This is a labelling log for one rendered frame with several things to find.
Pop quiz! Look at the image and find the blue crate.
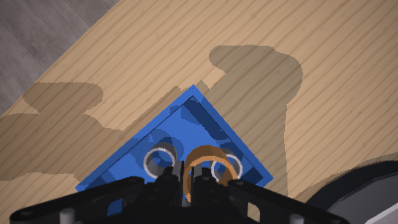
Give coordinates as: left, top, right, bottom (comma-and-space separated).
75, 85, 274, 192

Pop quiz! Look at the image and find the grey metal sleeve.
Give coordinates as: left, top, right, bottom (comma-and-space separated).
143, 142, 178, 178
182, 199, 190, 207
209, 148, 242, 181

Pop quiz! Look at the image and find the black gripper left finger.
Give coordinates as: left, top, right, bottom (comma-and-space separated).
9, 160, 184, 224

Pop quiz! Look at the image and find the bronze bushing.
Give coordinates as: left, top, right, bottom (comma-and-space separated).
183, 145, 238, 202

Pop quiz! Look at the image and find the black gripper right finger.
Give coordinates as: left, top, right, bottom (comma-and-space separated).
190, 163, 350, 224

